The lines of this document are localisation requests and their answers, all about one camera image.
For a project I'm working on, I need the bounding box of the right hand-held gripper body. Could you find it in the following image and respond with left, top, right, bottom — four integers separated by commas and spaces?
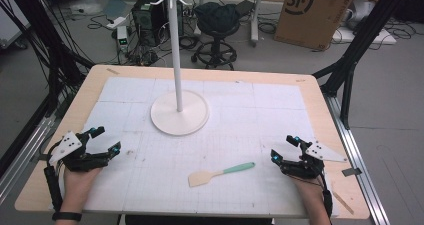
279, 139, 348, 180

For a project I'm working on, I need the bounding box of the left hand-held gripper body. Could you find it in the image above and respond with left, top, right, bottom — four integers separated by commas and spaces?
48, 130, 113, 173

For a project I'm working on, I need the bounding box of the person's right hand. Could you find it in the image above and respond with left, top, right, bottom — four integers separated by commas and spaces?
290, 175, 327, 207

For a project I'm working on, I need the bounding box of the person's left hand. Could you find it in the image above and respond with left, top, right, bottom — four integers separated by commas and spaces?
61, 166, 103, 214

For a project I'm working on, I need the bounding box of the black tape piece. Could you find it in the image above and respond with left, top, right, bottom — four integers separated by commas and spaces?
341, 167, 363, 178

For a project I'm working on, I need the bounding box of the thin wooden strip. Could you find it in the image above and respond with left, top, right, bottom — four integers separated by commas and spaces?
331, 189, 356, 216

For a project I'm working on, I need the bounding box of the black wristband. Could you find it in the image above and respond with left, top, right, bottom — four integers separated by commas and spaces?
51, 211, 84, 223

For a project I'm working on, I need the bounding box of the white grid paper mat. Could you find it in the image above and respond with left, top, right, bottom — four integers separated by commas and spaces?
81, 76, 336, 219

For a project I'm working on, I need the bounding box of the white hook rack stand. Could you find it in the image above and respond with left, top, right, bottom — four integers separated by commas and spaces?
143, 0, 211, 137

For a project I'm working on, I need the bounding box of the small device with green display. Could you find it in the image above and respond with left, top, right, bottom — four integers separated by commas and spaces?
116, 25, 130, 53

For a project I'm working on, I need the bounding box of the white power strip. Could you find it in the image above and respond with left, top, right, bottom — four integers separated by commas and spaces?
105, 16, 128, 31

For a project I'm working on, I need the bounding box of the black swivel stool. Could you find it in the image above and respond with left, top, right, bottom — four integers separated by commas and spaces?
190, 19, 242, 71

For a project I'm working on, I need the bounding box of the black computer tower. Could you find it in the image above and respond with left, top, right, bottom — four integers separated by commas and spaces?
131, 0, 185, 48

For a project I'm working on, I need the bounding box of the white flat board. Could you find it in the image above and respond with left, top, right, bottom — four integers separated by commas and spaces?
331, 26, 398, 46

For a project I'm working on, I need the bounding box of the brown cardboard box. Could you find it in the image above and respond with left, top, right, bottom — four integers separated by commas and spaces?
273, 0, 361, 51

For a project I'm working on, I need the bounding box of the white metal stand leg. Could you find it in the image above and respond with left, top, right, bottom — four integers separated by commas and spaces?
249, 0, 267, 48

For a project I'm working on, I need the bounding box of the dark cloth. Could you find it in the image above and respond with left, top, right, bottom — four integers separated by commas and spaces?
193, 1, 241, 34

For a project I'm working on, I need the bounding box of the black sleeved cable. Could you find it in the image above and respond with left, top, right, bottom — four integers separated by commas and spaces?
320, 173, 335, 219
43, 165, 64, 213

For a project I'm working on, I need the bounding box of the aluminium rail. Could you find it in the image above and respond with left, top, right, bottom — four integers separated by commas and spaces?
323, 93, 392, 225
0, 113, 58, 204

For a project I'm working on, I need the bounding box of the spatula with green handle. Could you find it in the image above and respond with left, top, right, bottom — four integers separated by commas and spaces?
187, 161, 257, 188

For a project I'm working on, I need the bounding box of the black metal frame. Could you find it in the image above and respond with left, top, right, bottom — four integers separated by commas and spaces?
312, 0, 416, 131
0, 0, 96, 119

